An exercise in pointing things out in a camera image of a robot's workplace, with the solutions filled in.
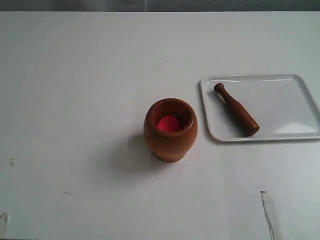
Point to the brown wooden pestle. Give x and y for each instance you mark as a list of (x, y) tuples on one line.
[(241, 116)]

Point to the white rectangular tray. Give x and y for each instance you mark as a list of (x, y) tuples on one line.
[(280, 103)]

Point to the grey backdrop curtain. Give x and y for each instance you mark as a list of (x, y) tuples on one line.
[(159, 5)]

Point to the red ball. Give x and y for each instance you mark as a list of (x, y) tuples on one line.
[(170, 124)]

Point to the brown wooden mortar cup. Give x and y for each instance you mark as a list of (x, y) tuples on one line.
[(170, 146)]

